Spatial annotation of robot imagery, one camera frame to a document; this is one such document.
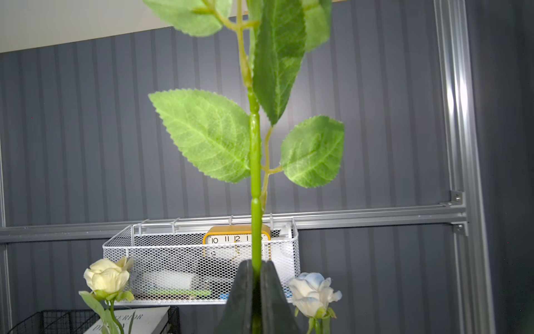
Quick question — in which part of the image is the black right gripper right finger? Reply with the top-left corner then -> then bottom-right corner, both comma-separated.
259,261 -> 301,334

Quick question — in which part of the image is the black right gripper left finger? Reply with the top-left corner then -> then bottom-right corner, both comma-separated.
214,260 -> 254,334

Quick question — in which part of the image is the pale blue rose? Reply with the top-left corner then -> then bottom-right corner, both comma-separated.
287,272 -> 342,333

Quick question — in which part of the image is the cream white rose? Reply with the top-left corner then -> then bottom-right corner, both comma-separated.
79,256 -> 134,333

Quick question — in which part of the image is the orange rose right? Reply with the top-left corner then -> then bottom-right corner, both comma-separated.
147,1 -> 345,274

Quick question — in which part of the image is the white mesh wall basket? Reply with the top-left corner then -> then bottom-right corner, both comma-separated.
102,216 -> 301,306

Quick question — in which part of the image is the black wire desk organizer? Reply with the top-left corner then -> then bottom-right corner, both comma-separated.
8,306 -> 182,333

